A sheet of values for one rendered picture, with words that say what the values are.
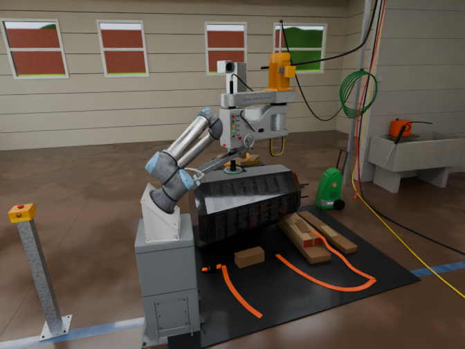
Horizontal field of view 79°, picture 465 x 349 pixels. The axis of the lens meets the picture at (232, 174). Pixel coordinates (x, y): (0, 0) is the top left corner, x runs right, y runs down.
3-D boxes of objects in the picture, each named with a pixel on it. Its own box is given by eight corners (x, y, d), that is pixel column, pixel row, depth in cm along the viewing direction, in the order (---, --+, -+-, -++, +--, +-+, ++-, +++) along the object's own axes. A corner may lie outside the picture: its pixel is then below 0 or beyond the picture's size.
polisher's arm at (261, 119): (277, 140, 368) (279, 102, 351) (290, 144, 350) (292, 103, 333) (230, 149, 330) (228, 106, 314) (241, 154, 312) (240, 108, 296)
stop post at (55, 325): (46, 321, 236) (9, 203, 200) (73, 315, 242) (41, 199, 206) (39, 341, 218) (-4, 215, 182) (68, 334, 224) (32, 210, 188)
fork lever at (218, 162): (245, 146, 341) (243, 142, 338) (254, 149, 325) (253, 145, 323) (196, 172, 313) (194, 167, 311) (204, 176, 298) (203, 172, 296)
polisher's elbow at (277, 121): (266, 129, 347) (266, 113, 341) (275, 127, 361) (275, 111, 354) (279, 130, 336) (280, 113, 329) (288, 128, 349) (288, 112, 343)
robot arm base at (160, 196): (169, 216, 196) (179, 206, 195) (149, 197, 192) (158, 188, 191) (174, 206, 215) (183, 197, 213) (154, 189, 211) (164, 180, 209)
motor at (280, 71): (279, 89, 351) (280, 54, 338) (297, 90, 327) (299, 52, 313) (261, 90, 337) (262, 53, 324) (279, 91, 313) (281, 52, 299)
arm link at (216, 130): (230, 127, 236) (180, 172, 265) (220, 115, 233) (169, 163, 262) (228, 131, 226) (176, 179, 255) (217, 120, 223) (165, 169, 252)
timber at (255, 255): (239, 269, 293) (239, 259, 289) (234, 262, 304) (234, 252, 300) (264, 261, 304) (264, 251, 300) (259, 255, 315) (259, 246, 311)
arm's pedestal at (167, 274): (207, 335, 221) (201, 241, 192) (141, 348, 211) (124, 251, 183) (201, 290, 267) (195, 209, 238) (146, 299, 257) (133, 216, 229)
